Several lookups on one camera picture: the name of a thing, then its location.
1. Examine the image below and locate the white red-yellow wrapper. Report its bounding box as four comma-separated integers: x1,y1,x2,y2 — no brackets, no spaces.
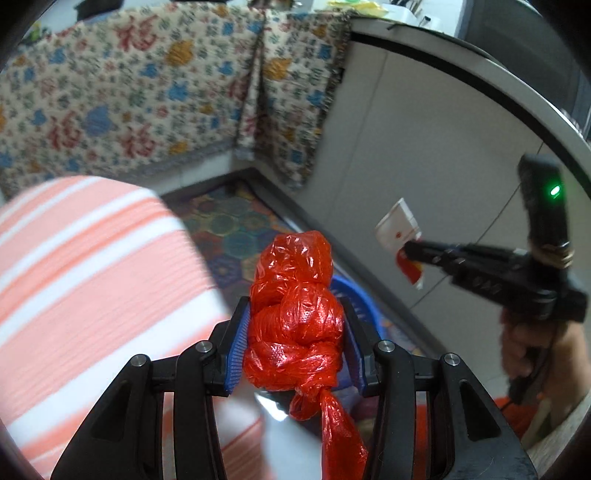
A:
375,198,424,290

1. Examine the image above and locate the red plastic bag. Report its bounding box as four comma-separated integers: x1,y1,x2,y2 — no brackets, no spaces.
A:
242,231,369,479

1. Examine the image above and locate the blue trash bin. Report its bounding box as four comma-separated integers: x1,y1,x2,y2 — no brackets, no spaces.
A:
329,275,387,339

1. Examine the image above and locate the person's right hand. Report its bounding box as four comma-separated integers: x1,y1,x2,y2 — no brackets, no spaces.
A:
500,309,590,427

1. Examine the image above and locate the striped pink white tablecloth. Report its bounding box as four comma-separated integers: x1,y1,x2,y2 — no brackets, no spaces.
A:
0,174,274,480

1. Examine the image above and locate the patterned fu character blanket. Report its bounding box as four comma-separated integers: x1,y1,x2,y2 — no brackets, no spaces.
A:
1,2,266,197

